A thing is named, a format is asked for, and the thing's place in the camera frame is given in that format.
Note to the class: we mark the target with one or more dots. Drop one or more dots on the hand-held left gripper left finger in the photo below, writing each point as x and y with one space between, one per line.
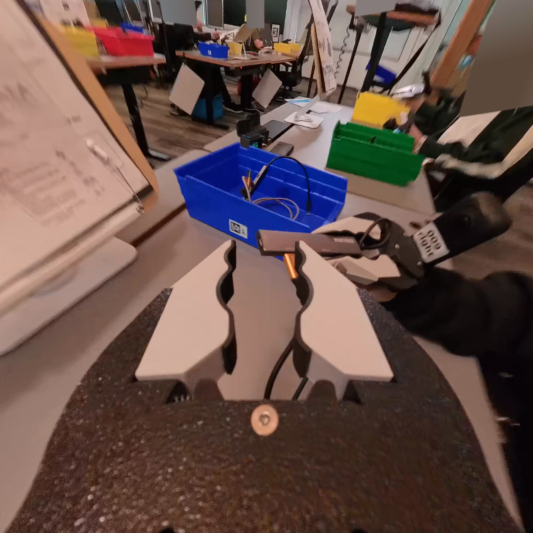
183 333

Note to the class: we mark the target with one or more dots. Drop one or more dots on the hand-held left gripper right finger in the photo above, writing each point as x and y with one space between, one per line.
345 333

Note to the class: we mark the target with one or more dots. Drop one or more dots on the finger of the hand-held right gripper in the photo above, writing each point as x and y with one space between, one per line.
345 225
370 268

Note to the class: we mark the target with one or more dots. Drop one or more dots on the grey USB hub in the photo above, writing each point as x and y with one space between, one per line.
304 241

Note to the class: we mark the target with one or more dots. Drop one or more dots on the large blue storage bin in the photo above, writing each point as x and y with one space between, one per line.
208 195

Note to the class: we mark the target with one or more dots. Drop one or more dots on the person's right forearm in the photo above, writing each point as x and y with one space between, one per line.
466 316

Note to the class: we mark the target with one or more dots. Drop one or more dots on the grey desk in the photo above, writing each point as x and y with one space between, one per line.
258 300

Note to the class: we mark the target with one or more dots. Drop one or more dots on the wooden standing desk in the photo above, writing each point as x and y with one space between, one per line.
377 54

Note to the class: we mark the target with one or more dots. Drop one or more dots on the wooden background desk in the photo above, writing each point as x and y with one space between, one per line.
125 61
233 60

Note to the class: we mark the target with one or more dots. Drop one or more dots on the green storage bin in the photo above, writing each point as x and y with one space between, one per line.
366 162

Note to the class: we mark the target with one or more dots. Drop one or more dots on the black power bank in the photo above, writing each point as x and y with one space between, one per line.
282 148

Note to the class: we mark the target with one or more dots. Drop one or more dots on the black smartphone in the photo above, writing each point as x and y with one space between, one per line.
278 128

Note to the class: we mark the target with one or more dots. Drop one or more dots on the white papers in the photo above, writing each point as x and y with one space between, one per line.
327 107

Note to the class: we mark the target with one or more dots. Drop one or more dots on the yellow storage bin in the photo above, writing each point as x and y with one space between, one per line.
374 108
287 48
81 41

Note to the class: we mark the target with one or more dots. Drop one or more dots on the grey panel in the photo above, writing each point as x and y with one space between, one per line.
187 89
266 88

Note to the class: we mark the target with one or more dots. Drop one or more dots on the small blue storage bin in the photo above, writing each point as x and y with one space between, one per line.
208 109
212 50

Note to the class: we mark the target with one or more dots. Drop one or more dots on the computer monitor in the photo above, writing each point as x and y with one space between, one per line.
215 12

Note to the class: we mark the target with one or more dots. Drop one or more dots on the red storage bin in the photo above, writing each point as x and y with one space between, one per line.
125 43

